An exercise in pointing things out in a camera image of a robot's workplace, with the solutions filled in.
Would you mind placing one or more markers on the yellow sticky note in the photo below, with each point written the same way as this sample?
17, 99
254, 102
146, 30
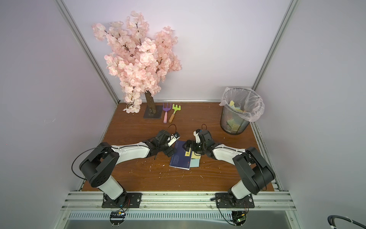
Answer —
195, 156

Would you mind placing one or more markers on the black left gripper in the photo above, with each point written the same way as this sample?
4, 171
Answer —
168, 151

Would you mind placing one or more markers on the dark blue book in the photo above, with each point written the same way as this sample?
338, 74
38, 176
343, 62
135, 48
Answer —
181, 158

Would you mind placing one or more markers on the black mesh waste bin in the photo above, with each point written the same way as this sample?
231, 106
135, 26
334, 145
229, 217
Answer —
231, 121

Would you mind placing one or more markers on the purple garden fork toy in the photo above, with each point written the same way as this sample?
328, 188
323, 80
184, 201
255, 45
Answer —
166, 108

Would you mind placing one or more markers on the green garden rake toy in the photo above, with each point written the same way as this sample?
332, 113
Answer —
175, 109

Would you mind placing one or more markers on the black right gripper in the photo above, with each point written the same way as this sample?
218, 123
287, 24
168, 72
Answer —
191, 146

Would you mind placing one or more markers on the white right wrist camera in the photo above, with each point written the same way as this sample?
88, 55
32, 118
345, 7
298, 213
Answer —
196, 135

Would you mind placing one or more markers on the blue sticky note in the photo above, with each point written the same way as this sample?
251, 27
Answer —
194, 163

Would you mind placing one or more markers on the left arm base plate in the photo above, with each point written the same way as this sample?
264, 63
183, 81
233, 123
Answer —
125, 200

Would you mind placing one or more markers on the aluminium front rail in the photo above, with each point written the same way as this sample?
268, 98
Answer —
181, 200

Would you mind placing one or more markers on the clear plastic bin liner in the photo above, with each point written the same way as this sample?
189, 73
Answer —
243, 101

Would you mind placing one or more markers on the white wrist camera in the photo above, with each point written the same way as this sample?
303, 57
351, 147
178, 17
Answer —
173, 138
196, 135

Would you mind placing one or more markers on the dark square tree base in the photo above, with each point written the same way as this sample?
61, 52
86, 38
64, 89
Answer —
150, 115

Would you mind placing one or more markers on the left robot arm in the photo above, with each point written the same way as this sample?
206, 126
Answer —
98, 166

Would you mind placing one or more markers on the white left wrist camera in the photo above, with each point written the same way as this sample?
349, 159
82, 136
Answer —
173, 138

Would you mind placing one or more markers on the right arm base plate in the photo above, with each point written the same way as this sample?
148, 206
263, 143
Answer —
229, 201

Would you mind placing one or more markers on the pink cherry blossom tree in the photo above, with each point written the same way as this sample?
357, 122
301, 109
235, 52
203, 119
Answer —
141, 63

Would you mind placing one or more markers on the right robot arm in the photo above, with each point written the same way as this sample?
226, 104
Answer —
253, 169

